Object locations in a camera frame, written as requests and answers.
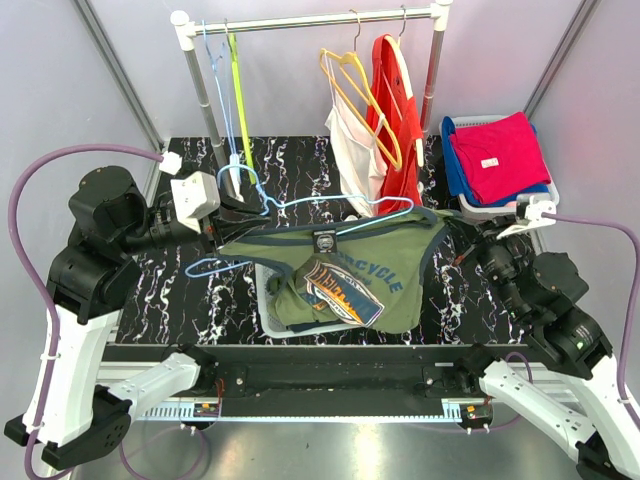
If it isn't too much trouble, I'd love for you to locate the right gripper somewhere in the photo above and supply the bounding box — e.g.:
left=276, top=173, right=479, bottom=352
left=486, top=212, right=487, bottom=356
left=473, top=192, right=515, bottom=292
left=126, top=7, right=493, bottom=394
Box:
left=444, top=211, right=529, bottom=319

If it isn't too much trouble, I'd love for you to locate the lime green hanger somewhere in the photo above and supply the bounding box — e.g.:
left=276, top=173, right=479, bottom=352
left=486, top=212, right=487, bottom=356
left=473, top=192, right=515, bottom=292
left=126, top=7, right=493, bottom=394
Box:
left=225, top=29, right=254, bottom=169

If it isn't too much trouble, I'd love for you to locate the light blue wire hanger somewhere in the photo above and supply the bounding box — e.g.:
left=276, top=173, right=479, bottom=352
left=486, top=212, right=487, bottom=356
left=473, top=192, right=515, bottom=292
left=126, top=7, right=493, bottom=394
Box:
left=203, top=32, right=240, bottom=165

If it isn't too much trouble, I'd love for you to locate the olive printed tank top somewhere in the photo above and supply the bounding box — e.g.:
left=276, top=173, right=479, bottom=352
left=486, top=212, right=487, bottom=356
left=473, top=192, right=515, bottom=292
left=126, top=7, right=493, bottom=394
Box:
left=219, top=207, right=455, bottom=334

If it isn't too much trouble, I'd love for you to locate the yellow hanger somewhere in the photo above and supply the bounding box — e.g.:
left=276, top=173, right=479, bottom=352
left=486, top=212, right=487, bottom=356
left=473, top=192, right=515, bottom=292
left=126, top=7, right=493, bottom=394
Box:
left=318, top=9, right=404, bottom=172

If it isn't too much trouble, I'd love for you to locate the pink tank top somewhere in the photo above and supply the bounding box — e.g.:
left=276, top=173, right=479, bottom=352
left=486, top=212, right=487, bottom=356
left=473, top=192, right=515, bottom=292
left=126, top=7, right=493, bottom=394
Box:
left=321, top=54, right=387, bottom=217

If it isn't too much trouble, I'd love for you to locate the blue grey tank top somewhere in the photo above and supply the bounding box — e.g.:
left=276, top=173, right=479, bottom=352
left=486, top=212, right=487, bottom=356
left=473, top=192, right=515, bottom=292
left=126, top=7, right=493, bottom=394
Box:
left=287, top=320, right=348, bottom=335

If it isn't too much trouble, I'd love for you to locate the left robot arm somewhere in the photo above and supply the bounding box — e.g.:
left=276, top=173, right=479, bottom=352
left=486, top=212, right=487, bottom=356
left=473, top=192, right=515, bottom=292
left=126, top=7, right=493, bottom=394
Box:
left=4, top=166, right=268, bottom=474

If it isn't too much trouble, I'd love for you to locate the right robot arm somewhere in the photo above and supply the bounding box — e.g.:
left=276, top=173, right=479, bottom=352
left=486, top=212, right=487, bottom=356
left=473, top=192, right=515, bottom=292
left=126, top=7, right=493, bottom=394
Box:
left=447, top=217, right=639, bottom=479

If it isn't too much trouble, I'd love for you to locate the red tank top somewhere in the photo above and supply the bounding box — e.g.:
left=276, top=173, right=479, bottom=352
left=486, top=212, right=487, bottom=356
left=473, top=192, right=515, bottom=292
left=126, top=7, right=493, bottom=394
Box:
left=366, top=34, right=422, bottom=215

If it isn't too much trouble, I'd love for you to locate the white wooden hanger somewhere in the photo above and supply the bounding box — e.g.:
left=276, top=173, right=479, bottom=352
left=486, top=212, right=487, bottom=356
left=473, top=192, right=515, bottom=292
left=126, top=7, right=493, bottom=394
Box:
left=385, top=34, right=424, bottom=170

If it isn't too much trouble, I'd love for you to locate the white laundry basket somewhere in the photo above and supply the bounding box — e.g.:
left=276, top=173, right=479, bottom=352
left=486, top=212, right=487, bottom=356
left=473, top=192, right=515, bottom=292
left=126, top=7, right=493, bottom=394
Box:
left=255, top=264, right=355, bottom=339

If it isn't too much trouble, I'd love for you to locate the blue folded shirt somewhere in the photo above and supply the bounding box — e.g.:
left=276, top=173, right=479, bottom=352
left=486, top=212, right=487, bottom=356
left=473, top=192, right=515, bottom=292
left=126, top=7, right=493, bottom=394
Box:
left=440, top=116, right=554, bottom=209

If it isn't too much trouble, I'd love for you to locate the grey basket with clothes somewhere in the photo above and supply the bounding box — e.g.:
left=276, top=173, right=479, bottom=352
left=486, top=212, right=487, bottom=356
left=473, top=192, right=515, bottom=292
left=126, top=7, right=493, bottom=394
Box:
left=439, top=114, right=561, bottom=222

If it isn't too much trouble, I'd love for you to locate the magenta folded shirt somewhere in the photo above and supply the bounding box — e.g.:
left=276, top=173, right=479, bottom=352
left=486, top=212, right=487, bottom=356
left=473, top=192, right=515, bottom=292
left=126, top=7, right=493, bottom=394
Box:
left=449, top=111, right=553, bottom=205

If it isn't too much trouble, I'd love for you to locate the black marble mat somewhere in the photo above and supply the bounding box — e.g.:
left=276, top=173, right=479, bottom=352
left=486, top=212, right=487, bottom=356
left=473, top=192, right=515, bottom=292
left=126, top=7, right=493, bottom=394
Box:
left=115, top=136, right=523, bottom=346

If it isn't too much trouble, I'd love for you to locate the clothes rack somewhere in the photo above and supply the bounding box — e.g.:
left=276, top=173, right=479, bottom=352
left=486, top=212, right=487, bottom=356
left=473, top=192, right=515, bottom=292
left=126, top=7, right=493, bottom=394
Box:
left=169, top=0, right=454, bottom=201

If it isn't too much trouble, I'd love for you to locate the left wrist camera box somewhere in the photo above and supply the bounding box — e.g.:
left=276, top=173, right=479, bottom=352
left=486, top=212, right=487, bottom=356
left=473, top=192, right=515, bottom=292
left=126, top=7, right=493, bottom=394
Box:
left=159, top=152, right=221, bottom=233

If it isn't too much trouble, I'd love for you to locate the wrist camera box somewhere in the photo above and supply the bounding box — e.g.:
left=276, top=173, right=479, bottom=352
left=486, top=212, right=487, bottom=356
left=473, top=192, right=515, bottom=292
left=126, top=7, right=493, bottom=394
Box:
left=497, top=194, right=557, bottom=240
left=159, top=152, right=221, bottom=233

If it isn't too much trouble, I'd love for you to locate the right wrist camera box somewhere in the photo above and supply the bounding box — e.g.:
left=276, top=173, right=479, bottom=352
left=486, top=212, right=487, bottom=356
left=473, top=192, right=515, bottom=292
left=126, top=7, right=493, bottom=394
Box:
left=497, top=194, right=557, bottom=240

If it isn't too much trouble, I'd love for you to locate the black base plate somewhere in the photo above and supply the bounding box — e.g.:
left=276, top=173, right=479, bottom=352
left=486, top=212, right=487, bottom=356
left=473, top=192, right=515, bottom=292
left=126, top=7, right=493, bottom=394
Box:
left=97, top=343, right=576, bottom=419

